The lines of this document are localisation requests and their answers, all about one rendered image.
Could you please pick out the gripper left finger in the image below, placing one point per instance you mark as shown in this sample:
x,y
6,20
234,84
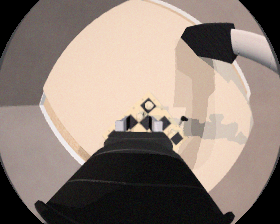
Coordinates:
x,y
123,124

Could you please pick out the black and cream chessboard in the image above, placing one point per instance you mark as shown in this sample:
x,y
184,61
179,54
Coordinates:
x,y
159,113

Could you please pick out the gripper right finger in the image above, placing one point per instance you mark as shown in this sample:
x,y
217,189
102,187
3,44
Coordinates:
x,y
155,125

